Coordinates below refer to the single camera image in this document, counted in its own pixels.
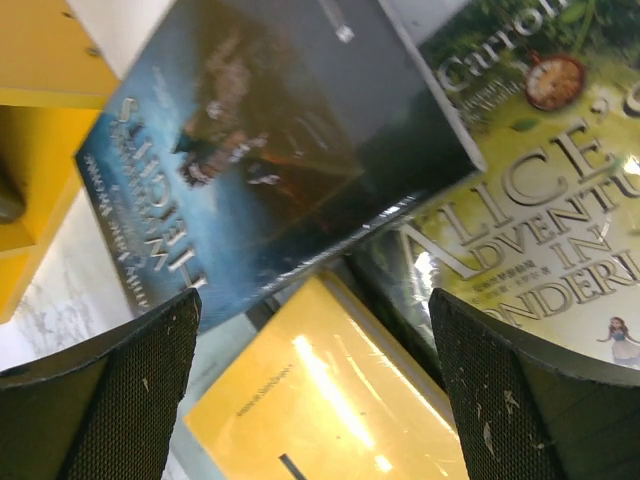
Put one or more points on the yellow wooden two-slot shelf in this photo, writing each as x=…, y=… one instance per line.
x=54, y=83

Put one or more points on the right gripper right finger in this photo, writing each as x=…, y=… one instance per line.
x=526, y=408

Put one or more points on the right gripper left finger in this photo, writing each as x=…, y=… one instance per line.
x=104, y=408

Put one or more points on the yellow notebook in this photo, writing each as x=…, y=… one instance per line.
x=324, y=391

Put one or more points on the green Alice Wonderland book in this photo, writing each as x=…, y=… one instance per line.
x=546, y=236

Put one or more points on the clear plastic file folder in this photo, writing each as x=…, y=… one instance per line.
x=215, y=350

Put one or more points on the dark Wuthering Heights book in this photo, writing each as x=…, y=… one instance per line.
x=252, y=140

